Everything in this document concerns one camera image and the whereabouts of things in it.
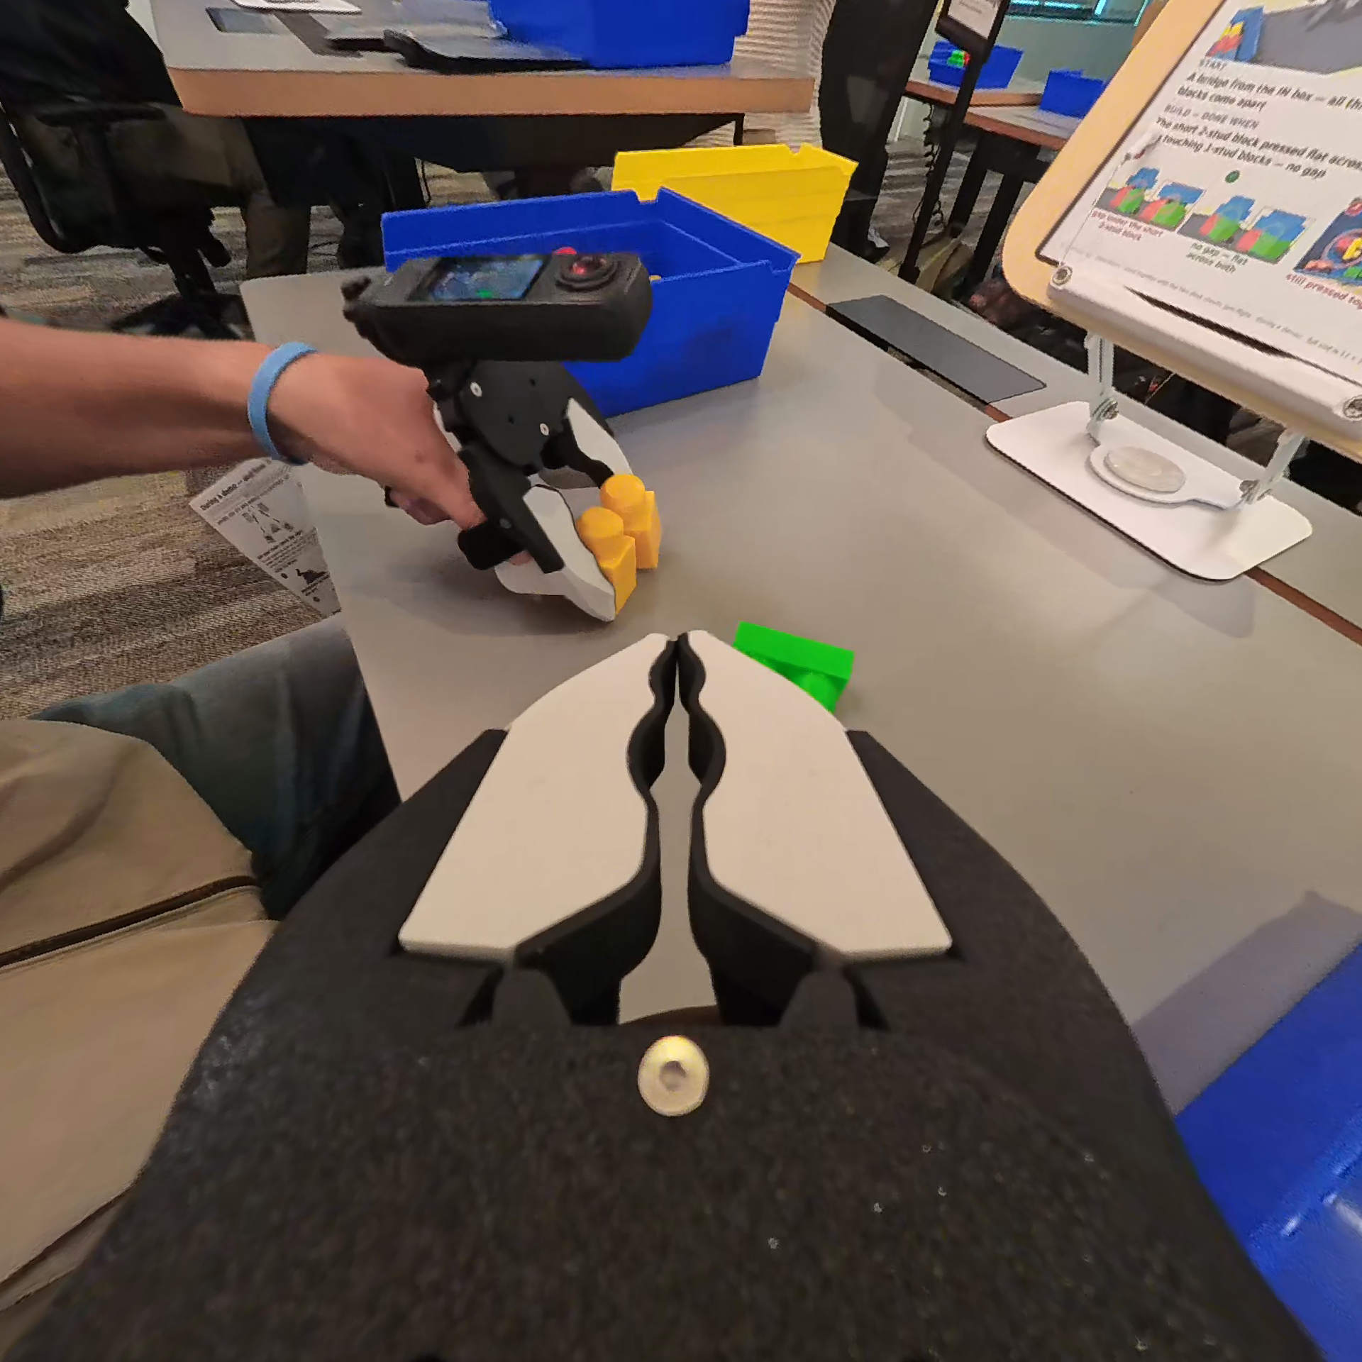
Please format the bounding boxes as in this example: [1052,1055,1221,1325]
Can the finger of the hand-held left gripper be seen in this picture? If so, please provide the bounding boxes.
[468,511,627,625]
[522,409,631,513]

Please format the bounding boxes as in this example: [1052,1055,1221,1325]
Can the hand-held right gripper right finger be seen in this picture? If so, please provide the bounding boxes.
[679,631,956,978]

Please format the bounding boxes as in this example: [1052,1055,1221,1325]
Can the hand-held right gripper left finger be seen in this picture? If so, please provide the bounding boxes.
[397,633,681,975]

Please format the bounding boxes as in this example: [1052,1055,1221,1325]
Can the orange mega block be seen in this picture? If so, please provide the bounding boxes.
[603,474,665,576]
[577,502,640,602]

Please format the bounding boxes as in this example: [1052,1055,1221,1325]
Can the blue storage bin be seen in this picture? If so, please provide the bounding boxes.
[381,189,801,424]
[1038,69,1111,121]
[1174,998,1362,1362]
[929,40,1025,93]
[488,0,752,72]

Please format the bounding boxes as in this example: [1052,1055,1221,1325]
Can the green mega block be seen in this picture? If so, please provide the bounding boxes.
[733,620,859,716]

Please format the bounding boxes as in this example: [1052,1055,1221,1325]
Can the person's left forearm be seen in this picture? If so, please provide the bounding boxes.
[0,320,279,505]

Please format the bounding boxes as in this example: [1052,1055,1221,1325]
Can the person's left hand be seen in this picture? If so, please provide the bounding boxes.
[272,352,486,532]

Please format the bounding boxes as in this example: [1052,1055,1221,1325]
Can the blue wristband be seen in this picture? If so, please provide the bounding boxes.
[245,341,318,468]

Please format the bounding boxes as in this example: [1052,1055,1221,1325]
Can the printed paper sheet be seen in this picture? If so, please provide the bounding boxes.
[186,456,342,622]

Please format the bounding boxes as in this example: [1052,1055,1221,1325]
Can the wooden table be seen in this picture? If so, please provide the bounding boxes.
[149,0,824,121]

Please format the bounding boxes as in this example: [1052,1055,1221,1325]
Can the yellow storage bin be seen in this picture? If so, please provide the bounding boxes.
[611,143,861,267]

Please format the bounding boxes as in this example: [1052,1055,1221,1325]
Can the person's jeans leg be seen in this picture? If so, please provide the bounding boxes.
[39,618,405,922]

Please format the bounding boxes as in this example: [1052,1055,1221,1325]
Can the black flat panel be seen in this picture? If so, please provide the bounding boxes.
[827,296,1051,411]

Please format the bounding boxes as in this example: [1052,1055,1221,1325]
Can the black office chair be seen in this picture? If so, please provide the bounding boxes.
[0,96,240,338]

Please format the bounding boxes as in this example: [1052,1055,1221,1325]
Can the person's beige jacket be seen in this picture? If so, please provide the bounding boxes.
[0,719,282,1304]

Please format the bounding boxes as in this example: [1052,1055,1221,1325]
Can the white board stand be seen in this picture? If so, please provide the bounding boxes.
[984,338,1316,583]

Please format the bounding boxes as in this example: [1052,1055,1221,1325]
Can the printed instruction sheet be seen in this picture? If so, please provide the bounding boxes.
[1054,0,1362,427]

